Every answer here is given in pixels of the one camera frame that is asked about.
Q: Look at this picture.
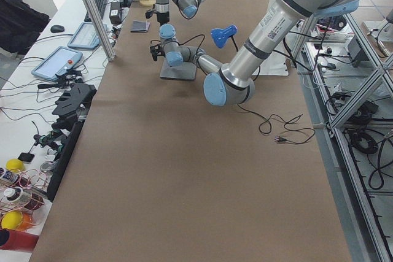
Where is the black computer mouse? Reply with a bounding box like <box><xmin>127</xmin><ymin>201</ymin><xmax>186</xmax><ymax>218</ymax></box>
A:
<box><xmin>50</xmin><ymin>25</ymin><xmax>65</xmax><ymax>33</ymax></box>

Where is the red cup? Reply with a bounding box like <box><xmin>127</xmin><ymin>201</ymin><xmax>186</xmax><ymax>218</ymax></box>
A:
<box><xmin>1</xmin><ymin>229</ymin><xmax>39</xmax><ymax>253</ymax></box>

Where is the black power adapter box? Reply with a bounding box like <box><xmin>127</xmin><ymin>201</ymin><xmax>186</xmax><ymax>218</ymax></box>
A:
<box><xmin>109</xmin><ymin>1</ymin><xmax>122</xmax><ymax>25</ymax></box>

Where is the aluminium frame post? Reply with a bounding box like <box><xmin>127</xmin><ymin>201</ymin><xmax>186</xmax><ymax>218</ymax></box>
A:
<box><xmin>82</xmin><ymin>0</ymin><xmax>115</xmax><ymax>62</ymax></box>

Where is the yellow ball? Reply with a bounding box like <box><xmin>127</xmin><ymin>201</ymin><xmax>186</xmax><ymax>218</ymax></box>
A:
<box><xmin>6</xmin><ymin>158</ymin><xmax>25</xmax><ymax>173</ymax></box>

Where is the teach pendant tablet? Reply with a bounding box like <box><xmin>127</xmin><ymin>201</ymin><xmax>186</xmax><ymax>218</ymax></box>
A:
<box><xmin>31</xmin><ymin>47</ymin><xmax>83</xmax><ymax>80</ymax></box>
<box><xmin>67</xmin><ymin>22</ymin><xmax>100</xmax><ymax>50</ymax></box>

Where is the black lamp power cable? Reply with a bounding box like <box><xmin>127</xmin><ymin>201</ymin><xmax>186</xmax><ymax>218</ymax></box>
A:
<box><xmin>236</xmin><ymin>104</ymin><xmax>316</xmax><ymax>145</ymax></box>

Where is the dark capped bottle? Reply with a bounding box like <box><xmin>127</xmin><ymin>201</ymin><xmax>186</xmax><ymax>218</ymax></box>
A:
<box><xmin>3</xmin><ymin>188</ymin><xmax>23</xmax><ymax>205</ymax></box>

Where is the black keyboard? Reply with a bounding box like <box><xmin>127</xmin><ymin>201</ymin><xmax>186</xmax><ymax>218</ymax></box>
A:
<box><xmin>93</xmin><ymin>0</ymin><xmax>107</xmax><ymax>19</ymax></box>

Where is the near teach pendant tablet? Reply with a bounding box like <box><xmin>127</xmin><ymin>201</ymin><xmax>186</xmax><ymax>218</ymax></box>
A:
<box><xmin>31</xmin><ymin>47</ymin><xmax>83</xmax><ymax>80</ymax></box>

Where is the aluminium truss frame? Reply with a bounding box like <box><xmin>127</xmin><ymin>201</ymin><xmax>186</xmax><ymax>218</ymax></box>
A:
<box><xmin>297</xmin><ymin>7</ymin><xmax>392</xmax><ymax>261</ymax></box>

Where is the grey box on right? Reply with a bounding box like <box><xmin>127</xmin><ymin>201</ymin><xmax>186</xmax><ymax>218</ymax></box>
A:
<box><xmin>348</xmin><ymin>37</ymin><xmax>369</xmax><ymax>67</ymax></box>

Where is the blue desk lamp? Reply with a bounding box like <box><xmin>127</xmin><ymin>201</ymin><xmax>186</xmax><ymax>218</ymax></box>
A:
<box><xmin>211</xmin><ymin>25</ymin><xmax>239</xmax><ymax>52</ymax></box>

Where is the grey laptop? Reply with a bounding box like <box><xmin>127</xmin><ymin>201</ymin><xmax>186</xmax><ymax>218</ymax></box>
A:
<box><xmin>160</xmin><ymin>60</ymin><xmax>197</xmax><ymax>81</ymax></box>

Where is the far teach pendant tablet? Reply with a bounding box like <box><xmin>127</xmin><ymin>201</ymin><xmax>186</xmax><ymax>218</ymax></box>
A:
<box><xmin>67</xmin><ymin>22</ymin><xmax>100</xmax><ymax>50</ymax></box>

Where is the grey folded cloth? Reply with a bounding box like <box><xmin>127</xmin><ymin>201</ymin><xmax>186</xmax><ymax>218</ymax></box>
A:
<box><xmin>130</xmin><ymin>20</ymin><xmax>150</xmax><ymax>33</ymax></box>

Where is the small black square pad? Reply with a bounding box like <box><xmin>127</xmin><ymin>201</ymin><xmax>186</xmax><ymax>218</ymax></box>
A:
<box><xmin>18</xmin><ymin>152</ymin><xmax>35</xmax><ymax>163</ymax></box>

